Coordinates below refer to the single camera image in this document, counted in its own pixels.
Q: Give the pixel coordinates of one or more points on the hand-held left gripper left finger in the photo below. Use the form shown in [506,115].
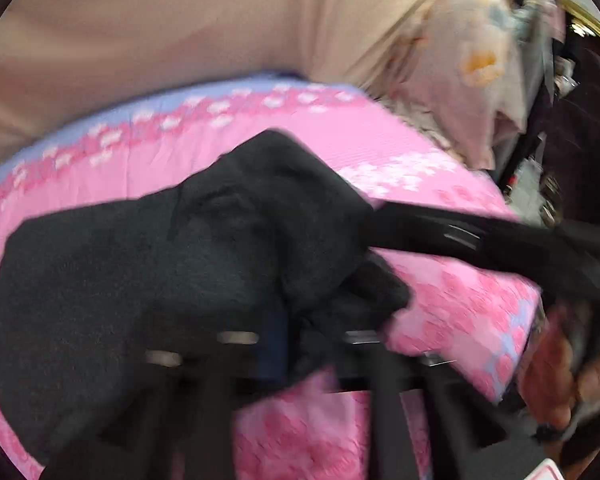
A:
[275,355]

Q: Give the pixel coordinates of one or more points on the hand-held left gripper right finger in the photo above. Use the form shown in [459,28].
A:
[400,410]

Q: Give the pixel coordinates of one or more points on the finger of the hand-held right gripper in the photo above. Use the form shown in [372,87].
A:
[430,235]

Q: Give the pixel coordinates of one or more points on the dark grey pants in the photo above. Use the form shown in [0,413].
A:
[105,285]

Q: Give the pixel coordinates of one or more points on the person's right hand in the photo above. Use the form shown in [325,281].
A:
[550,375]

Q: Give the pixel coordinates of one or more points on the pink rose bedsheet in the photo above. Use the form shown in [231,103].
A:
[355,130]

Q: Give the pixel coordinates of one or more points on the pale floral quilt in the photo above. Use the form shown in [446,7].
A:
[460,90]

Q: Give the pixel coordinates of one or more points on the pile of clothes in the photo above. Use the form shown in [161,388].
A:
[540,45]

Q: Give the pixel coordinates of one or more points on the beige blanket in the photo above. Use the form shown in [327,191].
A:
[180,35]

